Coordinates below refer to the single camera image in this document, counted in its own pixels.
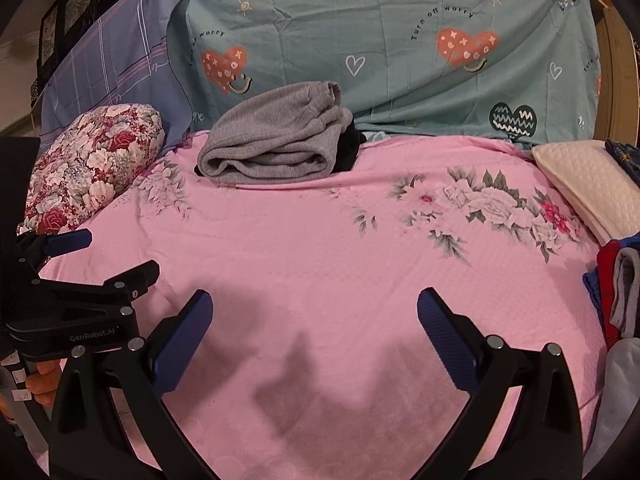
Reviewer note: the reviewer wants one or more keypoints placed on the black folded pants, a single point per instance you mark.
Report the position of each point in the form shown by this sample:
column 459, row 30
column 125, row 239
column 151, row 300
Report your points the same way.
column 347, row 150

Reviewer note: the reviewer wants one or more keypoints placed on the grey folded garment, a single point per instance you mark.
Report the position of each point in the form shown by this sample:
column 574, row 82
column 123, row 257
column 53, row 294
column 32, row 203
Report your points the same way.
column 625, row 290

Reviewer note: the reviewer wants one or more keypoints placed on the dark wooden picture screen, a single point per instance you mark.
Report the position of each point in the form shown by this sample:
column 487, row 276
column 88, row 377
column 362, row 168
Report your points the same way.
column 75, row 5

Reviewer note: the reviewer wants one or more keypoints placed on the person's left hand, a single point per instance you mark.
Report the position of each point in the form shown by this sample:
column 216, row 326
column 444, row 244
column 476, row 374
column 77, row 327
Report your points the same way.
column 42, row 382

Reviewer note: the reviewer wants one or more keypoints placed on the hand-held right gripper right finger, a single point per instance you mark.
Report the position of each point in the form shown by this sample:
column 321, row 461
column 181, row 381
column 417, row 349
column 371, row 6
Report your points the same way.
column 447, row 340

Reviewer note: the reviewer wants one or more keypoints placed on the blue jeans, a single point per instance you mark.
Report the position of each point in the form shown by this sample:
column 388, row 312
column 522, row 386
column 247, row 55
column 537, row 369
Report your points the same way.
column 627, row 157

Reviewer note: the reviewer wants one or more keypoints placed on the light grey fleece garment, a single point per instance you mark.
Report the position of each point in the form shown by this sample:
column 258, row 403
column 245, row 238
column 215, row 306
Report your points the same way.
column 617, row 400

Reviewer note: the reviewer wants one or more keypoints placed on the blue plaid sheet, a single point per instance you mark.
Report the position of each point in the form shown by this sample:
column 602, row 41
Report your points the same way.
column 120, row 60

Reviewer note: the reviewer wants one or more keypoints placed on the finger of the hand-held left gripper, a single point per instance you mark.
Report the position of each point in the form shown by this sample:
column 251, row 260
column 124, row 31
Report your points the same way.
column 140, row 277
column 72, row 241

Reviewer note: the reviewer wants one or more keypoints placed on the light wooden bed frame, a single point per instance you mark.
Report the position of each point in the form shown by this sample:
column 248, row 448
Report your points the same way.
column 612, row 60

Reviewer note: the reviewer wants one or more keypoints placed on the pink floral bed sheet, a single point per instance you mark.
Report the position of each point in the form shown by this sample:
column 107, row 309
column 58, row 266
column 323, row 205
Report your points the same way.
column 320, row 260

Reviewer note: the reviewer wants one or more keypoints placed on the cream quilted pillow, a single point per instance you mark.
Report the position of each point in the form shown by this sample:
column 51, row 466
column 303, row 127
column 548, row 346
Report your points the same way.
column 585, row 180

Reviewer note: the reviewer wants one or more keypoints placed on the blue garment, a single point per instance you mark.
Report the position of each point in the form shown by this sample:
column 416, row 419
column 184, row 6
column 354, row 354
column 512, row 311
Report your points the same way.
column 594, row 295

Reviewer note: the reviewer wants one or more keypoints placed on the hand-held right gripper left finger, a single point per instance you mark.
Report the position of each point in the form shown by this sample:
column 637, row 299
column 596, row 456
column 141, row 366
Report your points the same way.
column 182, row 340

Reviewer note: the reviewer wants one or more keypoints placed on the grey sweat pants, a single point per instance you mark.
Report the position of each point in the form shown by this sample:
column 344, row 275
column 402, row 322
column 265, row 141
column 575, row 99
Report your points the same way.
column 270, row 135

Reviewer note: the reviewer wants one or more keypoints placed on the dark navy garment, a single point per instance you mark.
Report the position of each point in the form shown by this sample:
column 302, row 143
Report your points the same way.
column 632, row 241

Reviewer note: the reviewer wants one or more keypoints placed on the teal heart printed sheet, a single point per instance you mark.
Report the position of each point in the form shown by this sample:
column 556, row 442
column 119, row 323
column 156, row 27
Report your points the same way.
column 390, row 85

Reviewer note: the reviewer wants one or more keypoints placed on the red floral pillow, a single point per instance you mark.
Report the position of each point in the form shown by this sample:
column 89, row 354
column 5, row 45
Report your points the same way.
column 95, row 160

